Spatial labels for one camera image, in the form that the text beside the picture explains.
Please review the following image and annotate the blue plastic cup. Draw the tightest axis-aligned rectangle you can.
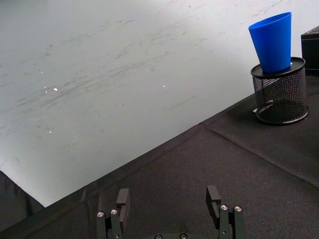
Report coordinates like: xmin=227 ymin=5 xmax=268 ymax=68
xmin=248 ymin=11 xmax=293 ymax=74

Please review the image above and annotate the black mesh pen holder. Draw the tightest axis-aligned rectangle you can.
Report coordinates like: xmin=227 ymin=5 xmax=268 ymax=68
xmin=250 ymin=57 xmax=310 ymax=125

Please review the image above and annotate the black box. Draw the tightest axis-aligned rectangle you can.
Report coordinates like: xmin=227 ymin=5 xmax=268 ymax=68
xmin=300 ymin=24 xmax=319 ymax=73

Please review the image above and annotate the black table cloth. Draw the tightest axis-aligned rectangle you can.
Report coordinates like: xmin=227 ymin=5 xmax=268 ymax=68
xmin=0 ymin=72 xmax=319 ymax=239

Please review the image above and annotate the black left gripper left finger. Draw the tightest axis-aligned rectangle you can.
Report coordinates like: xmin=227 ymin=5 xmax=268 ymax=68
xmin=96 ymin=188 xmax=131 ymax=239

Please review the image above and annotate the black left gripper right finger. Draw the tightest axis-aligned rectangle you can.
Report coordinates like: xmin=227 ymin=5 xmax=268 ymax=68
xmin=205 ymin=185 xmax=247 ymax=239

